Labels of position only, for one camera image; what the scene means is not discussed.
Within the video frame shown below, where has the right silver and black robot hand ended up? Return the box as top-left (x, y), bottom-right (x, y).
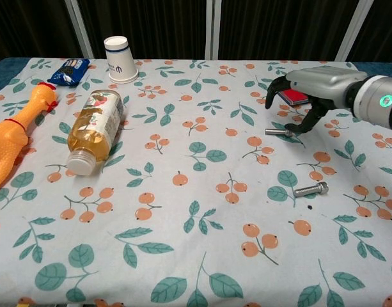
top-left (265, 67), bottom-right (368, 136)

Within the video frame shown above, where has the red flat box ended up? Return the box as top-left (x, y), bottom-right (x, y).
top-left (278, 89), bottom-right (312, 106)

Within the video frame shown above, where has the small dark steel bolt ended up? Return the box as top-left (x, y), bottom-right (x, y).
top-left (265, 127), bottom-right (294, 138)

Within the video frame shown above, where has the black fabric partition panel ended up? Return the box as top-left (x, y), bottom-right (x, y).
top-left (0, 0), bottom-right (95, 64)
top-left (211, 0), bottom-right (369, 62)
top-left (335, 0), bottom-right (392, 64)
top-left (67, 0), bottom-right (214, 61)

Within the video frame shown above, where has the large shiny steel bolt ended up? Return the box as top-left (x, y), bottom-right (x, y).
top-left (293, 181), bottom-right (330, 198)

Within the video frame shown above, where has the floral leaf and fruit tablecloth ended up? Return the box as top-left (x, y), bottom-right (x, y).
top-left (0, 57), bottom-right (392, 307)

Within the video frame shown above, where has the white paper cup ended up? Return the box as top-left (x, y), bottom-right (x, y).
top-left (103, 36), bottom-right (139, 84)

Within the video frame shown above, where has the clear bottle of amber drink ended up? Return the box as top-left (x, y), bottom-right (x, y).
top-left (66, 89), bottom-right (125, 177)

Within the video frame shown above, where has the blue cookie packet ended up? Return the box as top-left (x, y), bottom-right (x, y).
top-left (47, 58), bottom-right (90, 88)

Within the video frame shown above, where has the yellow rubber chicken toy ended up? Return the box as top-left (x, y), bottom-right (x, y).
top-left (0, 81), bottom-right (59, 196)

